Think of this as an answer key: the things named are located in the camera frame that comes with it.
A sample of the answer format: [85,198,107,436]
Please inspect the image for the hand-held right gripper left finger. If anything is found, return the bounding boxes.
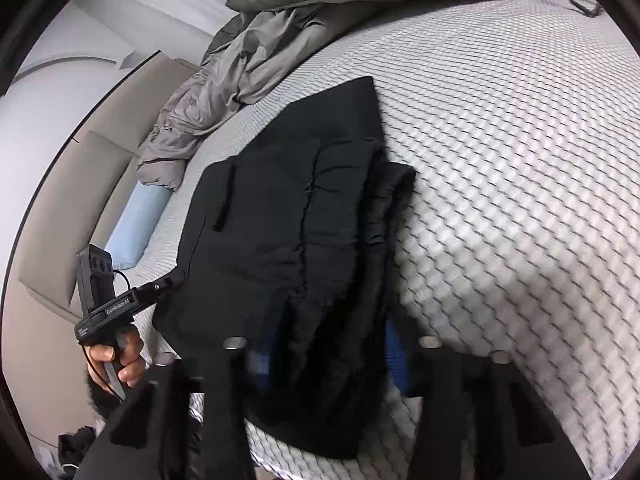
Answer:
[75,330,275,480]

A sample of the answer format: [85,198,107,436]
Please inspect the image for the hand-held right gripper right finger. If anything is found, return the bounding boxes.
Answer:
[385,319,594,480]

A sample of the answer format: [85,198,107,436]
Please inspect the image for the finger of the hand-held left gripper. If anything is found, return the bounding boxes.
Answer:
[135,271,186,307]

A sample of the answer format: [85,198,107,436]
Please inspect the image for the black pants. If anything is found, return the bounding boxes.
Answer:
[152,76,418,461]

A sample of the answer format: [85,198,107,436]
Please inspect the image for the person's left forearm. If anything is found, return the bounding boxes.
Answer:
[80,372,123,423]

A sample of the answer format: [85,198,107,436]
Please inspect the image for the person's left hand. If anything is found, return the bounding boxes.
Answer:
[85,327,147,392]

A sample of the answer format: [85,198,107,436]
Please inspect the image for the light blue pillow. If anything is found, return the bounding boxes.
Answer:
[105,182,173,271]

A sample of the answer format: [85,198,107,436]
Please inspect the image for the beige padded headboard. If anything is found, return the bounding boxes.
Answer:
[10,52,201,321]

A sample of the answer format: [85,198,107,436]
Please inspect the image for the dark cloth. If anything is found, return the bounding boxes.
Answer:
[57,425,97,467]

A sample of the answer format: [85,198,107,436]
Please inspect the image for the bed with white patterned mattress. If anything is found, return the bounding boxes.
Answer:
[145,0,640,480]

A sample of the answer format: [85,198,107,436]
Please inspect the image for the light grey crumpled blanket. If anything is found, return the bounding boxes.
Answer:
[136,7,351,191]

